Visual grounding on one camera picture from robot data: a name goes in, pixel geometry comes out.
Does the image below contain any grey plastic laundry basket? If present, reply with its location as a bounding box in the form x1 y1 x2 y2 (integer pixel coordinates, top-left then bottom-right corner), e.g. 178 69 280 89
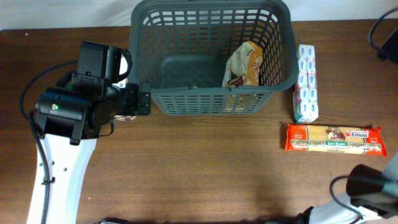
127 0 299 116

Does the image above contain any orange brown snack bag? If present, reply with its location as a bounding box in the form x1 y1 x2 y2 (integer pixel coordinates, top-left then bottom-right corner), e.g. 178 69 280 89
222 41 263 88

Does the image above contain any Kleenex tissue multipack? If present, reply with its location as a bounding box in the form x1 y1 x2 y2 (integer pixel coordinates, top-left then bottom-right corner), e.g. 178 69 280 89
293 44 319 124

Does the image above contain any San Remo spaghetti packet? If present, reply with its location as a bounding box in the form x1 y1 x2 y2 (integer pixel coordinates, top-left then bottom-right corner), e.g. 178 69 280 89
285 124 387 157

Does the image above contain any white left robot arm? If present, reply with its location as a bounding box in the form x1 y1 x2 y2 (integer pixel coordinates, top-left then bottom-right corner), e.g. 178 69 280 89
27 42 151 223

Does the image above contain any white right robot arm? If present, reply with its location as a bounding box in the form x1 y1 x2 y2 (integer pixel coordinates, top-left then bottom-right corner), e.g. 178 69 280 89
286 124 397 224

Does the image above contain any crumpled brown paper snack bag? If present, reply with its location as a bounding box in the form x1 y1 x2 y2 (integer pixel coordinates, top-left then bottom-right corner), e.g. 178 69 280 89
112 79 137 122

